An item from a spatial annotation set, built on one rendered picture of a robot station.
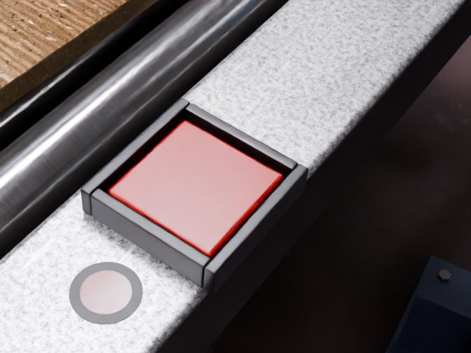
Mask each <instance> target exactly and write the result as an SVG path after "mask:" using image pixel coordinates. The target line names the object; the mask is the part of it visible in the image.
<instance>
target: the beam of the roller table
mask: <svg viewBox="0 0 471 353"><path fill-rule="evenodd" d="M470 35H471V0H289V1H288V2H287V3H286V4H285V5H284V6H283V7H281V8H280V9H279V10H278V11H277V12H276V13H274V14H273V15H272V16H271V17H270V18H269V19H268V20H267V21H265V23H263V24H262V26H260V27H259V28H258V29H257V30H256V31H255V32H253V33H252V34H251V35H250V36H249V37H248V38H247V39H245V40H244V41H243V42H242V43H241V44H240V45H239V46H238V47H237V48H236V49H235V50H234V51H232V52H231V53H230V54H229V55H228V56H227V57H225V58H224V59H223V60H222V61H221V62H220V63H219V64H218V65H217V66H216V67H215V68H214V69H212V70H211V71H210V72H209V73H208V74H207V75H206V76H204V77H203V78H202V79H201V80H200V81H199V82H197V83H196V84H195V85H194V86H193V87H192V88H191V89H190V90H189V91H188V92H187V93H186V94H185V95H183V96H182V97H181V98H184V99H186V100H188V101H189V102H190V104H191V103H192V104H195V105H196V106H199V107H200V108H202V109H204V110H206V111H207V112H209V113H211V114H212V115H214V116H216V117H218V118H220V119H222V120H223V121H225V122H227V123H229V124H230V125H232V126H234V127H236V128H238V129H239V130H241V131H243V132H245V133H247V134H248V135H250V136H252V137H254V138H255V139H258V140H259V141H261V142H263V143H265V144H266V145H268V146H270V147H271V148H274V149H275V150H277V151H279V152H281V153H282V154H284V155H286V156H287V157H289V158H291V159H293V160H295V161H297V162H298V164H302V165H304V166H305V167H307V168H308V176H307V180H306V187H305V191H304V192H303V193H302V194H301V195H300V196H299V197H298V198H297V200H296V201H295V202H294V203H293V204H292V206H291V207H290V208H289V209H288V210H287V211H286V212H285V213H284V214H283V215H282V217H281V218H280V219H279V220H278V222H277V223H276V224H275V225H274V226H273V227H272V228H271V229H270V230H269V231H268V233H267V234H266V235H265V236H264V237H263V239H262V240H261V241H260V242H259V243H258V245H257V246H256V247H255V248H253V250H252V251H251V252H250V253H249V254H248V256H247V257H246V258H245V259H244V260H243V262H242V263H241V264H240V265H239V266H238V267H237V268H236V269H235V270H234V271H233V273H232V274H231V275H230V276H229V278H228V279H227V280H226V281H225V282H224V283H223V284H222V285H221V286H220V287H219V289H218V290H217V291H216V292H215V293H214V294H211V293H210V292H208V291H206V290H205V289H204V288H203V287H201V286H198V285H197V284H196V283H194V282H192V281H191V280H190V279H188V278H186V277H185V276H183V275H182V274H180V273H178V272H177V271H176V270H174V269H172V268H171V267H169V266H168V265H166V264H164V263H163V262H162V261H160V260H158V259H157V258H155V257H154V256H152V255H151V254H149V253H147V252H146V251H145V250H143V249H141V248H140V247H138V246H137V245H135V244H133V243H132V242H131V241H129V240H127V239H125V238H124V237H123V236H121V235H119V234H118V233H116V232H115V231H113V230H112V229H110V228H109V227H107V226H105V225H104V224H103V223H101V222H99V221H98V220H96V219H94V218H93V215H92V216H90V215H89V214H87V213H85V212H84V211H83V208H82V201H81V188H79V189H78V190H77V191H76V192H75V194H73V195H72V196H71V197H70V198H69V199H68V200H66V201H65V202H64V203H63V204H62V205H61V206H60V207H58V208H57V209H56V210H55V211H54V212H53V213H52V214H51V215H50V216H49V217H48V218H47V219H45V220H44V221H43V222H42V223H41V224H40V225H39V226H37V227H36V228H35V229H34V230H33V231H32V232H31V233H30V234H28V236H26V238H24V239H23V240H22V241H21V242H20V243H19V244H17V245H16V246H15V247H14V248H13V249H12V250H10V251H9V252H8V253H7V254H6V255H5V256H4V257H3V258H2V259H1V260H0V353H204V352H205V351H206V350H207V349H208V347H209V346H210V345H211V344H212V343H213V342H214V340H215V339H216V338H217V337H218V335H219V334H220V333H221V332H222V331H223V330H224V329H225V328H226V326H227V325H228V324H229V322H230V321H231V320H232V319H233V318H234V317H235V316H236V314H237V313H238V312H239V311H240V309H241V308H242V307H243V305H244V304H245V303H246V302H247V301H248V300H249V299H250V298H251V296H252V295H253V294H254V292H255V291H256V290H257V289H258V288H259V287H260V286H261V284H262V283H263V282H264V281H265V279H266V278H267V277H268V276H269V275H270V274H271V273H272V271H273V270H274V269H275V268H276V266H277V265H278V264H279V263H280V261H281V260H282V259H283V258H284V257H285V256H286V255H287V253H288V252H289V251H290V249H291V248H292V247H293V246H294V245H295V244H296V243H297V242H298V240H299V239H300V238H301V236H302V235H303V234H304V233H305V232H306V231H307V230H308V228H309V227H310V226H311V225H312V223H313V222H314V221H315V220H316V218H317V217H319V215H320V214H321V213H322V212H323V210H324V209H325V208H326V207H327V205H328V204H329V203H330V202H331V201H332V200H333V199H334V197H335V196H336V195H337V193H338V192H339V191H340V190H341V189H342V188H343V187H344V186H345V184H346V183H347V182H348V180H349V179H350V178H351V177H352V175H354V173H355V172H356V171H357V170H358V169H359V167H360V166H361V165H362V164H363V162H364V161H365V160H366V159H367V158H368V157H369V156H370V154H371V153H372V152H373V151H374V149H375V148H376V147H377V146H378V145H379V144H380V143H381V141H382V140H383V139H384V138H385V136H386V135H387V134H388V133H389V131H391V130H392V128H393V127H394V126H395V124H396V123H397V122H398V121H399V119H400V118H401V117H402V116H403V115H404V114H405V113H406V111H407V110H408V109H409V108H410V106H411V105H412V104H413V103H414V102H415V101H416V100H417V98H418V97H419V96H420V95H421V93H422V92H423V91H424V89H426V88H427V86H428V85H429V84H430V83H431V82H432V80H433V79H434V78H435V76H436V75H437V74H438V73H439V72H440V71H441V70H442V68H443V67H444V66H445V65H446V63H447V62H448V61H449V60H450V59H451V58H452V57H453V55H454V54H455V53H456V52H457V50H458V49H459V48H460V47H461V46H462V45H463V44H464V42H465V41H466V40H467V38H468V37H469V36H470ZM181 98H180V99H181ZM101 262H115V263H120V264H123V265H126V266H127V267H129V268H130V269H132V270H133V271H134V272H135V273H136V274H137V275H138V277H139V278H140V280H141V282H142V287H143V296H142V301H141V303H140V305H139V307H138V308H137V309H136V311H135V312H134V313H133V314H132V315H130V316H129V317H128V318H126V319H124V320H123V321H120V322H117V323H115V324H94V323H91V322H89V321H86V320H85V319H82V318H81V317H79V316H78V315H77V313H75V311H74V310H73V309H72V307H71V304H70V302H69V287H70V285H71V283H72V281H73V279H74V278H75V276H76V275H77V274H78V273H79V272H80V271H82V269H84V268H86V267H88V266H89V265H92V264H95V263H101Z"/></svg>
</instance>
